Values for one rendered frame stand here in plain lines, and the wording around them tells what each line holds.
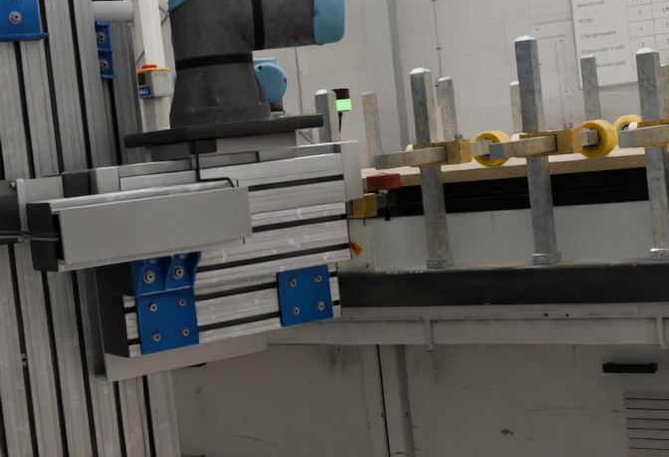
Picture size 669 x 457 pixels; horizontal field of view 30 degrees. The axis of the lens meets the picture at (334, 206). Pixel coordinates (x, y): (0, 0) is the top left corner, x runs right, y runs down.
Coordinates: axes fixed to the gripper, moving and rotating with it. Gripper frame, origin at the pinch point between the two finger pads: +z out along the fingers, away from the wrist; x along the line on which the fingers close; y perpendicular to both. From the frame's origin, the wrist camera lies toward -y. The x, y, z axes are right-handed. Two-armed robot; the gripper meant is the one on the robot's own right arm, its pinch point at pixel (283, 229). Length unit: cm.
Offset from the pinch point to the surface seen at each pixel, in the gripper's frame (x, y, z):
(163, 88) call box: -51, -27, -35
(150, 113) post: -54, -25, -29
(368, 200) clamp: 5.2, -26.2, -3.6
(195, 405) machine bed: -73, -51, 50
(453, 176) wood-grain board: 16.7, -45.5, -6.7
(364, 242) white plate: 4.1, -24.5, 5.6
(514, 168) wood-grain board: 32, -45, -7
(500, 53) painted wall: -280, -711, -84
